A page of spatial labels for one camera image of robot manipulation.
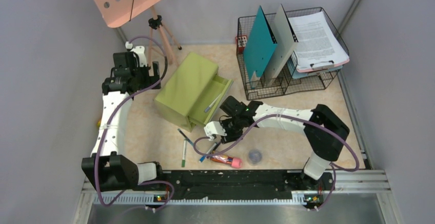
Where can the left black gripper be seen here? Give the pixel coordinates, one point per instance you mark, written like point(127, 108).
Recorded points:
point(149, 80)

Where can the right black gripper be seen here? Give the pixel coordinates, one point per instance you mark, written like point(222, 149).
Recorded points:
point(230, 137)

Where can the white blue marker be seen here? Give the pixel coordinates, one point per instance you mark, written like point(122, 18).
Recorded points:
point(211, 104)

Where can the green rectangular box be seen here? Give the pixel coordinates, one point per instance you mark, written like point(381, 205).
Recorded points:
point(190, 89)

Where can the light blue clipboard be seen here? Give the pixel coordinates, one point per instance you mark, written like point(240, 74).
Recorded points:
point(297, 75)

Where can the black wire desk organizer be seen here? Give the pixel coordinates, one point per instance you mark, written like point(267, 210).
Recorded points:
point(284, 84)

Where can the teal folder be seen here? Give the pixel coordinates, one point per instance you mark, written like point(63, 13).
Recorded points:
point(260, 47)

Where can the grey white folder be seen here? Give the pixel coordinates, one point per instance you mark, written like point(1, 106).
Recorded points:
point(286, 40)

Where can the printed paper clipboard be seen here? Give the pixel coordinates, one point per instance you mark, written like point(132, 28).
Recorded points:
point(317, 48)

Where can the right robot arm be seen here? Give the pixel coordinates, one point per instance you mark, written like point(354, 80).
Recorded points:
point(325, 131)

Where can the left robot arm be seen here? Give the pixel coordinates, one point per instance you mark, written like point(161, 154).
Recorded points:
point(107, 168)

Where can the pink capped pencil tube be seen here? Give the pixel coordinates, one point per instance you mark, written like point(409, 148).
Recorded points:
point(233, 162)

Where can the clear round container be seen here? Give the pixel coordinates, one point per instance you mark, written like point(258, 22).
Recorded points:
point(254, 157)

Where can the blue capped marker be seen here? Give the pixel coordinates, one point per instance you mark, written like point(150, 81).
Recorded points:
point(208, 152)

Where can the green capped marker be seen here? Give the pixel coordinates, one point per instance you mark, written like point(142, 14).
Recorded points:
point(184, 153)

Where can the black pen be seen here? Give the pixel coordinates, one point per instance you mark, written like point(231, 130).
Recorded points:
point(185, 137)

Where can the red calculator cube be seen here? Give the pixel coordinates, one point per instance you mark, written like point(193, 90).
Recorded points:
point(241, 42)

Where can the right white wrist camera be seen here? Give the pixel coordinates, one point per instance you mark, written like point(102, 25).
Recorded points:
point(214, 128)

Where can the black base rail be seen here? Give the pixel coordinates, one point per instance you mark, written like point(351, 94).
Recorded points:
point(238, 184)

